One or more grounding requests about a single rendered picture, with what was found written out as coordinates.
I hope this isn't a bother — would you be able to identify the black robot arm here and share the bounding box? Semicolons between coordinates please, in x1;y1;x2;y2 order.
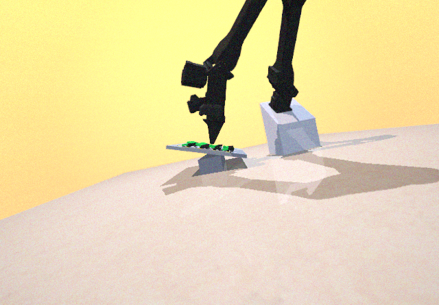
181;0;306;114

